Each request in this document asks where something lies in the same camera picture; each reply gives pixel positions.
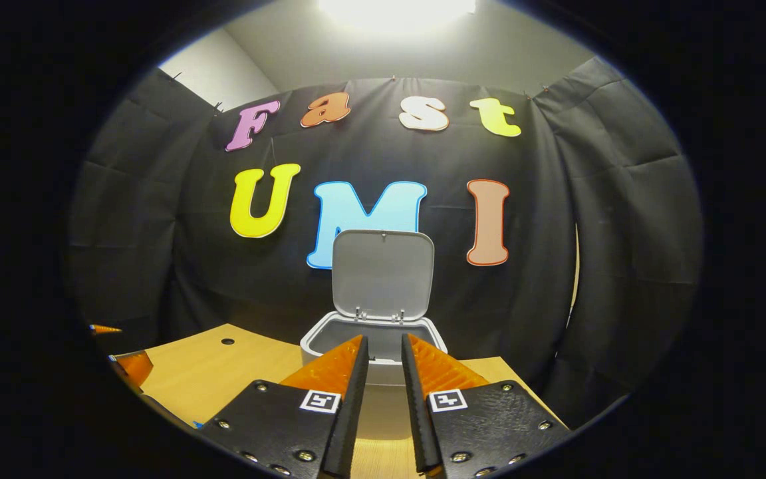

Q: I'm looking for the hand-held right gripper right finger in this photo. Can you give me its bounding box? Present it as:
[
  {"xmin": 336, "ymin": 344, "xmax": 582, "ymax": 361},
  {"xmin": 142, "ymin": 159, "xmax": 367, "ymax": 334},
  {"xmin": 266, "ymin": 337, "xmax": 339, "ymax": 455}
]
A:
[{"xmin": 401, "ymin": 333, "xmax": 573, "ymax": 479}]

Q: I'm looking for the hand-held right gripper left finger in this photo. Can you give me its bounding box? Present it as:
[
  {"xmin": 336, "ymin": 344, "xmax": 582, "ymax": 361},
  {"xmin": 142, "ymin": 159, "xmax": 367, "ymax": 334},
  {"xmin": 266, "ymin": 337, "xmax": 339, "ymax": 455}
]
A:
[{"xmin": 197, "ymin": 335, "xmax": 369, "ymax": 479}]

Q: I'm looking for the white desktop garbage bin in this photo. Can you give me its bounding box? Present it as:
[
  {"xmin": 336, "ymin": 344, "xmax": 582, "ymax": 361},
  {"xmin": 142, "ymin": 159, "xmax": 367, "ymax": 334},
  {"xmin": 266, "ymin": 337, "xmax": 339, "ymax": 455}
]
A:
[{"xmin": 300, "ymin": 230, "xmax": 449, "ymax": 441}]

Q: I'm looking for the wooden desktop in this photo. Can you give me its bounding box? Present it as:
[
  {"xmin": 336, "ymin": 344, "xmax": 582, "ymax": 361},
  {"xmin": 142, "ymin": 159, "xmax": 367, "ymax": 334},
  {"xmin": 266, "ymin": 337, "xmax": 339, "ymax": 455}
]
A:
[{"xmin": 112, "ymin": 324, "xmax": 567, "ymax": 479}]

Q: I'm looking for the black backdrop cloth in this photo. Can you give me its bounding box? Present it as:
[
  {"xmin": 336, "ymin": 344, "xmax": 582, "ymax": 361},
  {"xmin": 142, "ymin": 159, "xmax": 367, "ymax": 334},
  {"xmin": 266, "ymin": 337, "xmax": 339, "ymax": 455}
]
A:
[{"xmin": 67, "ymin": 57, "xmax": 703, "ymax": 430}]

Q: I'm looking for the ceiling light panel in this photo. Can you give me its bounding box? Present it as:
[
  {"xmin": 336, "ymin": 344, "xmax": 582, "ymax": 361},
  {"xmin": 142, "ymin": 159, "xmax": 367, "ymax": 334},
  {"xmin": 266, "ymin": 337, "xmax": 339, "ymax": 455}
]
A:
[{"xmin": 319, "ymin": 0, "xmax": 478, "ymax": 35}]

